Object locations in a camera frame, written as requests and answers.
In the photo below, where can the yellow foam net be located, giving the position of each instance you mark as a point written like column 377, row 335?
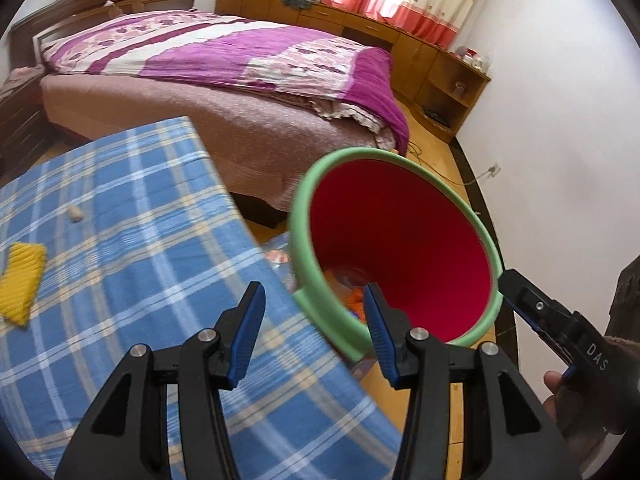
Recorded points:
column 20, row 280

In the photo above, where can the red bucket with green rim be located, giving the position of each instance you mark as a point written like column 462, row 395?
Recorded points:
column 400, row 230

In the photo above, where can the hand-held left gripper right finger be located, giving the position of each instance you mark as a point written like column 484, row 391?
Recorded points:
column 377, row 330

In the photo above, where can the black device on shelf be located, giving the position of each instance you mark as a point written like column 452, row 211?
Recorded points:
column 436, row 116

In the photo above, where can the white and red jars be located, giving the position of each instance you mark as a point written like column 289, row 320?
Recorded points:
column 472, row 59

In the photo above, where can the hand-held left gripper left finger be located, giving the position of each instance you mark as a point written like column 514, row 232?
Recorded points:
column 245, row 340

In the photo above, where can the peanut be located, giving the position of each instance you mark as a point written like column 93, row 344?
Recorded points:
column 75, row 214

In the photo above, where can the long wooden cabinet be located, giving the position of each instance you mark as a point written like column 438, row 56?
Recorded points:
column 400, row 40

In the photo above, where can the wooden bed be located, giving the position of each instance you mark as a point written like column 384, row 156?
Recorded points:
column 250, row 135

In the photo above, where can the purple floral quilt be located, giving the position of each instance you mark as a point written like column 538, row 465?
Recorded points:
column 250, row 55

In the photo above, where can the white wall socket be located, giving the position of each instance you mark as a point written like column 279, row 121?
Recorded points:
column 495, row 168

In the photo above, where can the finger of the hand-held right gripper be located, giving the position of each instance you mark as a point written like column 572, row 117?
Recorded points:
column 537, row 310

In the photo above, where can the dark wooden nightstand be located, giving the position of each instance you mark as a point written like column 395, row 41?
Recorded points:
column 17, row 120

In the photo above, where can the person's right hand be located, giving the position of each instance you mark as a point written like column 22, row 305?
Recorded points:
column 570, row 415

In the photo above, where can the crinkled plastic bag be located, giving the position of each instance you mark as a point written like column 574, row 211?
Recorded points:
column 277, row 257

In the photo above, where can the pink cloth on nightstand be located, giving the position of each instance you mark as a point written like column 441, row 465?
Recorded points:
column 20, row 74

